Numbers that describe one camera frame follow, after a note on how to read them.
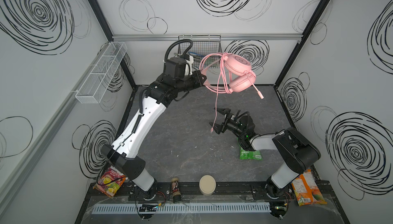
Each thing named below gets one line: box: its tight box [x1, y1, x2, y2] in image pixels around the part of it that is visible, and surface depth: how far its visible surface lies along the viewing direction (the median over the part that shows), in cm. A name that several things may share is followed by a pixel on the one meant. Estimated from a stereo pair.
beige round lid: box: [199, 174, 217, 196], surface depth 72 cm
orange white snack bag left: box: [92, 166, 127, 198], surface depth 75 cm
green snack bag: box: [237, 141, 263, 161], surface depth 85 cm
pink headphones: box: [200, 52, 265, 100], surface depth 57 cm
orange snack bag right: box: [291, 169, 328, 207], surface depth 74 cm
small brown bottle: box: [170, 176, 182, 204], surface depth 73 cm
